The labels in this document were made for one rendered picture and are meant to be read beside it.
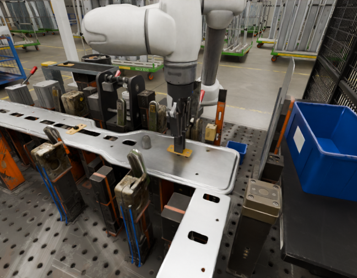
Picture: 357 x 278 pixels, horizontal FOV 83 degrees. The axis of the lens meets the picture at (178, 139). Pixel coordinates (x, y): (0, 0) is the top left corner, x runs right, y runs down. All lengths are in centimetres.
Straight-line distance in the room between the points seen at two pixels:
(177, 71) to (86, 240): 69
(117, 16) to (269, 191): 54
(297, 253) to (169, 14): 56
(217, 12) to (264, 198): 82
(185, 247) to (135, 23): 51
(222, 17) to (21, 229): 122
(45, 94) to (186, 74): 84
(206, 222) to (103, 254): 45
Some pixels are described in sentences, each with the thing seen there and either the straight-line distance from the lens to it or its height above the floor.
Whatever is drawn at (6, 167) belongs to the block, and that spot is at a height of 83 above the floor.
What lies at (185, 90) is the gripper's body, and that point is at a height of 124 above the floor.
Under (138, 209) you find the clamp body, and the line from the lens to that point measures 61.
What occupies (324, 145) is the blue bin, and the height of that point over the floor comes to 103.
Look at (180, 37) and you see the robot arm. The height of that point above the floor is 137.
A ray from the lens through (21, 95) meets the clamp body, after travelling 147.
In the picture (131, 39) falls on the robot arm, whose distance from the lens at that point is 53.
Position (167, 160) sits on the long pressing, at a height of 100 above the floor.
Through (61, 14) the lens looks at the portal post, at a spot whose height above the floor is 132.
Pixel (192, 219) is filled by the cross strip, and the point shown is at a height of 100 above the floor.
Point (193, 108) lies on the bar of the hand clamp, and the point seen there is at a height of 111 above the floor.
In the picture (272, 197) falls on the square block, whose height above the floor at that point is 106.
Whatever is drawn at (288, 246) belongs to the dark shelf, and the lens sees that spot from 51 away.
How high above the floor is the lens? 143
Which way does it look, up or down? 33 degrees down
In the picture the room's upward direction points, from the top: straight up
